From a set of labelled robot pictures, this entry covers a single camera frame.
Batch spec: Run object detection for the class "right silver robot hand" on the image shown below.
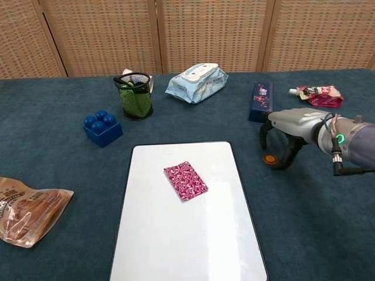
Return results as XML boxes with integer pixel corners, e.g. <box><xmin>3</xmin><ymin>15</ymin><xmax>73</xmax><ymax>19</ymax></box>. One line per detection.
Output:
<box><xmin>258</xmin><ymin>107</ymin><xmax>335</xmax><ymax>172</ymax></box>

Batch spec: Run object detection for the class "pink patterned sachet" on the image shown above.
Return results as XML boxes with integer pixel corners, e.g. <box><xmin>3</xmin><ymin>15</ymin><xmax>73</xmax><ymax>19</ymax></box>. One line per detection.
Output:
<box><xmin>163</xmin><ymin>160</ymin><xmax>209</xmax><ymax>203</ymax></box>

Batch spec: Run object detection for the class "white rectangular board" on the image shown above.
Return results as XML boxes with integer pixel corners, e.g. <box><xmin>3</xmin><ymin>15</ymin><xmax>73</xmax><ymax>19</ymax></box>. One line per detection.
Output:
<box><xmin>109</xmin><ymin>141</ymin><xmax>269</xmax><ymax>281</ymax></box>

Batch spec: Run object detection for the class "red spouted drink pouch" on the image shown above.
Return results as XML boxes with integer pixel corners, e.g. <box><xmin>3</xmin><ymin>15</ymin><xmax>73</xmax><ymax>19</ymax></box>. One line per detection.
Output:
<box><xmin>289</xmin><ymin>84</ymin><xmax>344</xmax><ymax>109</ymax></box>

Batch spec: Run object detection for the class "dark blue rectangular box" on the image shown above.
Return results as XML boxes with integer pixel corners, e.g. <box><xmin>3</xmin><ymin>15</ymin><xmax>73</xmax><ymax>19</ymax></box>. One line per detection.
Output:
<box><xmin>248</xmin><ymin>81</ymin><xmax>275</xmax><ymax>122</ymax></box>

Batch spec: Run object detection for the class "light blue wet wipes pack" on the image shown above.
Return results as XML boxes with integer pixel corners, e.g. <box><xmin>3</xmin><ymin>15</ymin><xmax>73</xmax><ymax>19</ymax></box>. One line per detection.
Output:
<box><xmin>165</xmin><ymin>63</ymin><xmax>229</xmax><ymax>104</ymax></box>

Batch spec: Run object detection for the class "woven folding screen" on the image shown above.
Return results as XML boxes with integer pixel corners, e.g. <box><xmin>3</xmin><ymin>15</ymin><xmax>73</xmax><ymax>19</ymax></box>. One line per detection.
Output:
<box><xmin>0</xmin><ymin>0</ymin><xmax>375</xmax><ymax>80</ymax></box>

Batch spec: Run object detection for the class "black mesh pen holder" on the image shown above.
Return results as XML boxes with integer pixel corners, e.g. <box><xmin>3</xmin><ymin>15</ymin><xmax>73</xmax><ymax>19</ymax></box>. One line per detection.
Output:
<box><xmin>113</xmin><ymin>73</ymin><xmax>154</xmax><ymax>120</ymax></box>

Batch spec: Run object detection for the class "green mesh cloth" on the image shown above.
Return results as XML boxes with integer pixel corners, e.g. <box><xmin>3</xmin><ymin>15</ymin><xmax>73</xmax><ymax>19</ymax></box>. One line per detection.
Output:
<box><xmin>119</xmin><ymin>81</ymin><xmax>152</xmax><ymax>118</ymax></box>

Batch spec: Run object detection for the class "blue four-stud toy brick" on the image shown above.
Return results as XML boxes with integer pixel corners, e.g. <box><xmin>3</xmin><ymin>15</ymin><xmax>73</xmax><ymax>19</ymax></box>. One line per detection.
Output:
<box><xmin>83</xmin><ymin>109</ymin><xmax>124</xmax><ymax>149</ymax></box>

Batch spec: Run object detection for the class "teal tablecloth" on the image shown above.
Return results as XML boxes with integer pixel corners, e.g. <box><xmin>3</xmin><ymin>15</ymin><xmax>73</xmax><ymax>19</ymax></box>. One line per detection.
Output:
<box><xmin>0</xmin><ymin>67</ymin><xmax>375</xmax><ymax>281</ymax></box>

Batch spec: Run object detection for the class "brown snack bag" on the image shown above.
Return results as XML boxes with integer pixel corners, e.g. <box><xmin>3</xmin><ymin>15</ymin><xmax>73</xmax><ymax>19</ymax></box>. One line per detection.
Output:
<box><xmin>0</xmin><ymin>176</ymin><xmax>74</xmax><ymax>249</ymax></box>

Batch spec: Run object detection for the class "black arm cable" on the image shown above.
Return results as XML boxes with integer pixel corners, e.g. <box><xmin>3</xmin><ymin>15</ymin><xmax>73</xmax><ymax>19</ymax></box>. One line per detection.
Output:
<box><xmin>321</xmin><ymin>112</ymin><xmax>375</xmax><ymax>177</ymax></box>

